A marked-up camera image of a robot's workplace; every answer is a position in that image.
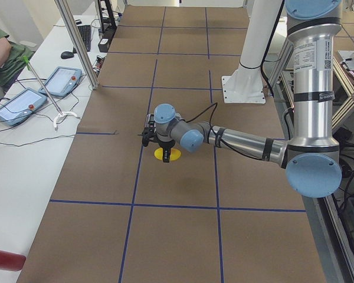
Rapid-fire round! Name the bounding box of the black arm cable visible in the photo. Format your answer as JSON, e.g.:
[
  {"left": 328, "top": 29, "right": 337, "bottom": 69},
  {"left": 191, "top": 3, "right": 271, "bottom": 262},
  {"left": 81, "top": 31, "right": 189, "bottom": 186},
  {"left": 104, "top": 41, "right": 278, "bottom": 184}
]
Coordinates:
[{"left": 185, "top": 102, "right": 293, "bottom": 162}]

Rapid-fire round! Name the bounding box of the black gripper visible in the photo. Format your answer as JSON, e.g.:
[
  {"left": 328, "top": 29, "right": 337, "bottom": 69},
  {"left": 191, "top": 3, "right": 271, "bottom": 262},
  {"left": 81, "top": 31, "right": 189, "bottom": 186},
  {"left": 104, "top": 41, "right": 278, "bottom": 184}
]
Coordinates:
[{"left": 158, "top": 139, "right": 175, "bottom": 163}]

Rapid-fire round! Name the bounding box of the seated person green shirt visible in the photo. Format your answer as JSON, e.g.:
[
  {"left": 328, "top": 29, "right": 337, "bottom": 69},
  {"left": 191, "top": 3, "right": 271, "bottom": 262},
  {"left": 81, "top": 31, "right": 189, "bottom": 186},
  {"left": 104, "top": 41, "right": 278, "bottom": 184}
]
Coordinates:
[{"left": 0, "top": 29, "right": 34, "bottom": 94}]

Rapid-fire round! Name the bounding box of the black keyboard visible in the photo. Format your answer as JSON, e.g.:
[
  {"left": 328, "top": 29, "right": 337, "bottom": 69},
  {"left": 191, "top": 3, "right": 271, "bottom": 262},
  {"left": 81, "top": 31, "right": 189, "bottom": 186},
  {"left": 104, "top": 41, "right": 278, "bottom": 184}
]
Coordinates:
[{"left": 77, "top": 25, "right": 91, "bottom": 52}]

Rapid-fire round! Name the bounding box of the teach pendant tablet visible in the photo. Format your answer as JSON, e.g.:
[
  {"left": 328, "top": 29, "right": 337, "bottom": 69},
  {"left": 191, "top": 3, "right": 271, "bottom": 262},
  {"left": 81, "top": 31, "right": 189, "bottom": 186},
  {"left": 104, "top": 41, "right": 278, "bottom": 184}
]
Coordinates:
[
  {"left": 44, "top": 66, "right": 82, "bottom": 98},
  {"left": 0, "top": 88, "right": 47, "bottom": 126}
]

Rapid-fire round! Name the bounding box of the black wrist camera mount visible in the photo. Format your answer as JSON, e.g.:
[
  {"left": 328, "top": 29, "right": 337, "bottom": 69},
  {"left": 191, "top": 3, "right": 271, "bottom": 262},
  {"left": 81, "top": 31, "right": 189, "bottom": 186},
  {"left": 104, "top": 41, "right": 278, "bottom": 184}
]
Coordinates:
[{"left": 141, "top": 127, "right": 158, "bottom": 147}]

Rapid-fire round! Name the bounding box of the near teach pendant tablet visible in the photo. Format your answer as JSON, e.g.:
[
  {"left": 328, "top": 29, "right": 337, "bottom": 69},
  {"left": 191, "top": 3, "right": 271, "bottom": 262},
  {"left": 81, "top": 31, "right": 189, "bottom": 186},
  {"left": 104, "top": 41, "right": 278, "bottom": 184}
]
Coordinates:
[{"left": 0, "top": 88, "right": 47, "bottom": 126}]

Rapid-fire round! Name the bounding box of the aluminium frame post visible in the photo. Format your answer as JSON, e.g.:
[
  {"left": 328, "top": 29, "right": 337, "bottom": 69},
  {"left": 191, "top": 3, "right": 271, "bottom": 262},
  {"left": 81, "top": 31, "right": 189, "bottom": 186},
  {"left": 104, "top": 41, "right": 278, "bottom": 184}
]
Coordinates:
[{"left": 54, "top": 0, "right": 99, "bottom": 90}]

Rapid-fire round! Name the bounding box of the black computer mouse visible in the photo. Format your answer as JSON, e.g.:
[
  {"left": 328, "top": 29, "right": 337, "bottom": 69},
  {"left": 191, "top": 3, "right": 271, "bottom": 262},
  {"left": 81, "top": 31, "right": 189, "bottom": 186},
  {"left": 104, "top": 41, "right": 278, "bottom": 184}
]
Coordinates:
[{"left": 60, "top": 51, "right": 74, "bottom": 60}]

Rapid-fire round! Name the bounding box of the metal reacher grabber stick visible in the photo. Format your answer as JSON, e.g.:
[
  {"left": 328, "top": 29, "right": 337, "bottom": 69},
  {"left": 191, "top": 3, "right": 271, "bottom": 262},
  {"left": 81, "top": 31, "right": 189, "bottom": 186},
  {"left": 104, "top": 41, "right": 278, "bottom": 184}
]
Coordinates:
[{"left": 22, "top": 56, "right": 80, "bottom": 131}]

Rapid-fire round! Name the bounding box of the far teach pendant tablet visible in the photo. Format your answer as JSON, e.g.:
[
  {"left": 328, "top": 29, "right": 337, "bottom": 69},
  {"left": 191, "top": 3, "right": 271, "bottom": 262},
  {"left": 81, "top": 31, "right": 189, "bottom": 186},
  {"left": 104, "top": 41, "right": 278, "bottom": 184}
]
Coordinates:
[{"left": 44, "top": 66, "right": 82, "bottom": 98}]

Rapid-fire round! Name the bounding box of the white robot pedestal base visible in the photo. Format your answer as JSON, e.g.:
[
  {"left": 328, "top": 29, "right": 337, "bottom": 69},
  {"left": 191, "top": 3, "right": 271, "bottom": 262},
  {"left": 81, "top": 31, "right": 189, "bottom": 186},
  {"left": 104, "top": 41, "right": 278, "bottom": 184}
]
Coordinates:
[{"left": 222, "top": 0, "right": 284, "bottom": 104}]

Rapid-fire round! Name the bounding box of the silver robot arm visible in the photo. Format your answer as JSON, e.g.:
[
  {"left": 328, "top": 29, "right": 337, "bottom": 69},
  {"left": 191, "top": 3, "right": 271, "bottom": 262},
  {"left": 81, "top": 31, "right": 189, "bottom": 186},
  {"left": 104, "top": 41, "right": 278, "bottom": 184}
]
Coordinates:
[{"left": 142, "top": 1, "right": 343, "bottom": 198}]

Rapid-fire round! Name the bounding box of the black small box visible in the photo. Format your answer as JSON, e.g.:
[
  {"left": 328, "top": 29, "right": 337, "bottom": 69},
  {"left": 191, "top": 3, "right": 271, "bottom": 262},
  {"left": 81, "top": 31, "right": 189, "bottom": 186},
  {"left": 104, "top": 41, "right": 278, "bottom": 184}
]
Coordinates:
[{"left": 97, "top": 38, "right": 111, "bottom": 53}]

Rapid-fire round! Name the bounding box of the red cylinder bottle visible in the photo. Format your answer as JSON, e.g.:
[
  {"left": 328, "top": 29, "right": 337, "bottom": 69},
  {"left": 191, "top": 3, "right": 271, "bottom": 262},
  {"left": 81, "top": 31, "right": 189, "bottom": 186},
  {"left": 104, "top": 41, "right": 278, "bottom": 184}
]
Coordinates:
[{"left": 0, "top": 250, "right": 26, "bottom": 271}]

